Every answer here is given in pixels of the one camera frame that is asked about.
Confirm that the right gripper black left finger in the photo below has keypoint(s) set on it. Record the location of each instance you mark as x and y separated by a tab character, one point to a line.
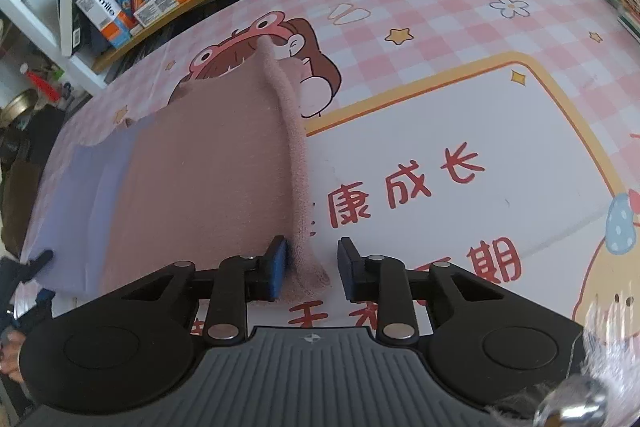
238	281

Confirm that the white orange tall box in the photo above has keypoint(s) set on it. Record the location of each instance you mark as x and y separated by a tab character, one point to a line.
109	19

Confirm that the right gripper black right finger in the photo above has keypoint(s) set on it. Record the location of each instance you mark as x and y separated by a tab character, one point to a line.
384	281

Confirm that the pink checkered cartoon table mat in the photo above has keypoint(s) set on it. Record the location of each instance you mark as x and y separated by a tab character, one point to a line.
495	134

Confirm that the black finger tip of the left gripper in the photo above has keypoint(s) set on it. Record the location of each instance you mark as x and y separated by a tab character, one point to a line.
13	272

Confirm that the purple and pink sweater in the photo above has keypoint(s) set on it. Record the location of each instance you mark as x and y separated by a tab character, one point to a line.
216	173

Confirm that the red tassel ornament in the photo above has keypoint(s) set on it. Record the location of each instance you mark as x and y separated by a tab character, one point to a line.
49	92

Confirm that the brass bowl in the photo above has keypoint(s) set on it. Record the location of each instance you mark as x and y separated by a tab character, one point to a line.
19	106

